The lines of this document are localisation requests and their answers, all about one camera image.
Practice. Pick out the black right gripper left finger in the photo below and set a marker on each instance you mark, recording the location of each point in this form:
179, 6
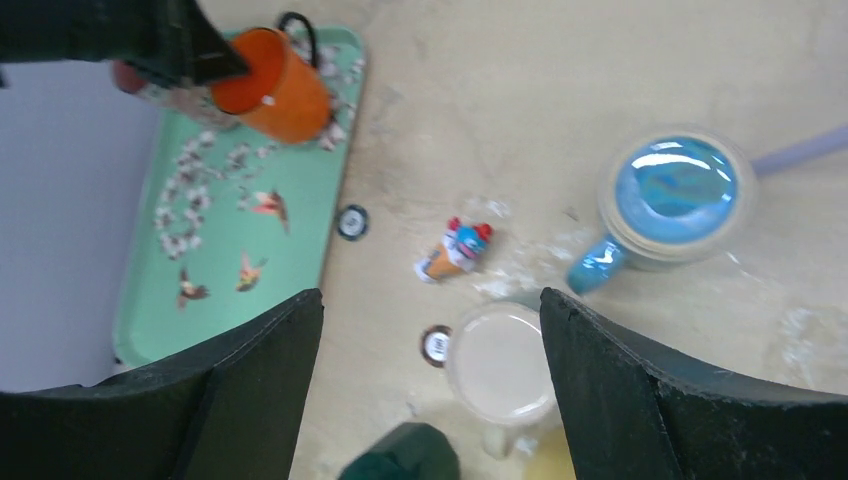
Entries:
229, 407

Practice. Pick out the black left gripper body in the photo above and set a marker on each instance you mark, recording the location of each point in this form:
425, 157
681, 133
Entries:
151, 36

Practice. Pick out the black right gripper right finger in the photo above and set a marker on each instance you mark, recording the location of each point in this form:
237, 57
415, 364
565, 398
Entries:
634, 408

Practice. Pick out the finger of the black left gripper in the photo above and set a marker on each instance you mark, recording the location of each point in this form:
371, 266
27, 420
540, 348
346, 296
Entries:
211, 58

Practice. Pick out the orange mug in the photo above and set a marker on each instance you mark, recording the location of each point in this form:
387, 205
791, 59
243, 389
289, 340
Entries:
282, 96

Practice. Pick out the yellow mug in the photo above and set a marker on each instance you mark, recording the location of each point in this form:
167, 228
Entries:
550, 458

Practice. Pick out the teal seashell mug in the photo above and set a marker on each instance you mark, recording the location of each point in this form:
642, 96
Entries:
497, 368

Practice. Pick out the green floral tray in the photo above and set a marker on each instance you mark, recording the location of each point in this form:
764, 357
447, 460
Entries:
231, 223

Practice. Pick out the blue mug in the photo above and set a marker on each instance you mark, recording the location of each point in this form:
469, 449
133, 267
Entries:
671, 197

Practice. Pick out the grey music stand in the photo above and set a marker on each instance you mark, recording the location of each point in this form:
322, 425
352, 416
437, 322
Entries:
804, 151

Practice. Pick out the pink ghost mug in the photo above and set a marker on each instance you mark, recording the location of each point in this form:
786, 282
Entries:
193, 102

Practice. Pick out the dark green mug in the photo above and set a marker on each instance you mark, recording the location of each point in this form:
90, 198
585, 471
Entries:
412, 451

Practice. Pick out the orange poker chip left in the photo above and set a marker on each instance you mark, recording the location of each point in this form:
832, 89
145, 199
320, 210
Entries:
434, 344

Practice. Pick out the blue poker chip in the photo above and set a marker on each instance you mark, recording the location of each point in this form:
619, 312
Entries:
352, 222

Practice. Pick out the ice cream cone toy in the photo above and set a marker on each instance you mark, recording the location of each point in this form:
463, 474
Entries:
460, 248

